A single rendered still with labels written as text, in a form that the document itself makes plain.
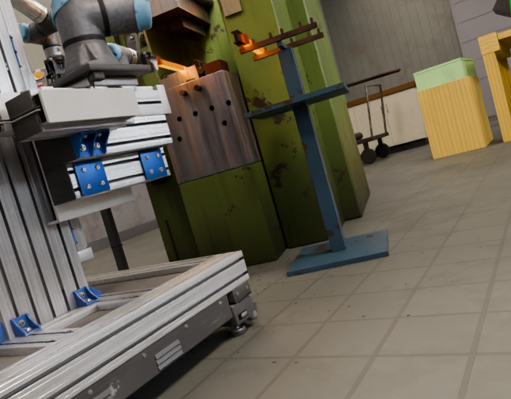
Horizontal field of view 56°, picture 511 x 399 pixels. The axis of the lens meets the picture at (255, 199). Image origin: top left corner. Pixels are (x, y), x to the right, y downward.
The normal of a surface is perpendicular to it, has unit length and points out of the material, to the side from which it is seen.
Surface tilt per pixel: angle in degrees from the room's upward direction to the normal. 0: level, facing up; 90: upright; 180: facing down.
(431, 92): 90
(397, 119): 90
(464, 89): 90
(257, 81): 90
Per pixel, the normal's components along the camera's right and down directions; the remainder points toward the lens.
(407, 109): -0.50, 0.21
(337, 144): -0.27, 0.15
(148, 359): 0.82, -0.19
